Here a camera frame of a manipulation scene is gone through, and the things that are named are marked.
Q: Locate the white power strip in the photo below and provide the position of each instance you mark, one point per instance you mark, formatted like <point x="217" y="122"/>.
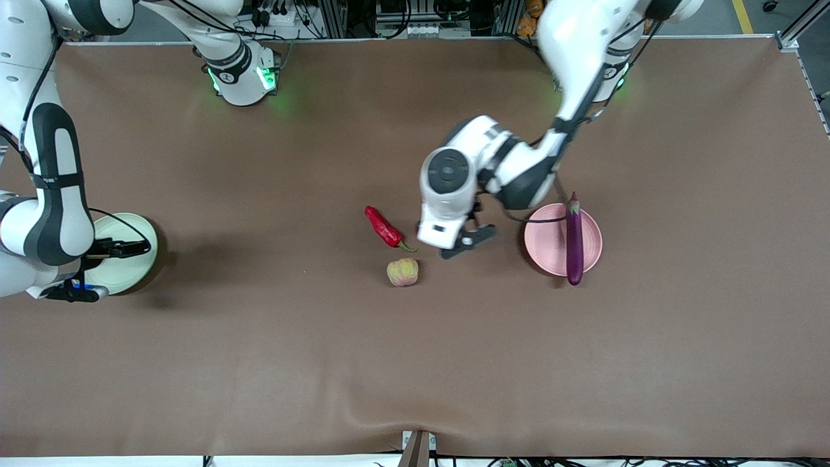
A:
<point x="428" y="30"/>

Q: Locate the red chili pepper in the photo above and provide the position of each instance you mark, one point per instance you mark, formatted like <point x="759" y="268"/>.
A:
<point x="382" y="227"/>

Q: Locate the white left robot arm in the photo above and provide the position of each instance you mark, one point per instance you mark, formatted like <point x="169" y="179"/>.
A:
<point x="447" y="194"/>

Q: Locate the pink plate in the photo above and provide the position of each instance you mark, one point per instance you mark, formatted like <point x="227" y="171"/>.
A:
<point x="548" y="243"/>

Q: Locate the metal bracket at table edge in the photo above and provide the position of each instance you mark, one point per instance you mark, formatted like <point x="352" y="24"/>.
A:
<point x="416" y="451"/>

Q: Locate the aluminium frame post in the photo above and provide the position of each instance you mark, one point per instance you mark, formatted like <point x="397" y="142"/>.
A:
<point x="794" y="32"/>

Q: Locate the bag of orange items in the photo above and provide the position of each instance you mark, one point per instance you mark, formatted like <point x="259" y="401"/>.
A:
<point x="528" y="23"/>

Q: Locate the purple eggplant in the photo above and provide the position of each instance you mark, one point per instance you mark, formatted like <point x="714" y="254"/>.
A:
<point x="574" y="246"/>

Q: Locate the light green plate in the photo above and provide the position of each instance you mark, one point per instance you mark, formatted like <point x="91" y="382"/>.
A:
<point x="130" y="271"/>

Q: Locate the power strip with black plugs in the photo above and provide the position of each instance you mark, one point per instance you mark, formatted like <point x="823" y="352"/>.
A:
<point x="279" y="19"/>

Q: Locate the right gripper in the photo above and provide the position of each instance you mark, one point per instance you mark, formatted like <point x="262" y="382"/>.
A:
<point x="106" y="248"/>

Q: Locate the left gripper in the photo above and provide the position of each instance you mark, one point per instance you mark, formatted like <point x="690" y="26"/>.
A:
<point x="476" y="206"/>

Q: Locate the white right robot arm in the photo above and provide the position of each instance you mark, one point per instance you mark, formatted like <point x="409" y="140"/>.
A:
<point x="55" y="227"/>

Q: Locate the brown table cloth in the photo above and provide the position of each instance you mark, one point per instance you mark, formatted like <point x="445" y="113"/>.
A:
<point x="415" y="363"/>

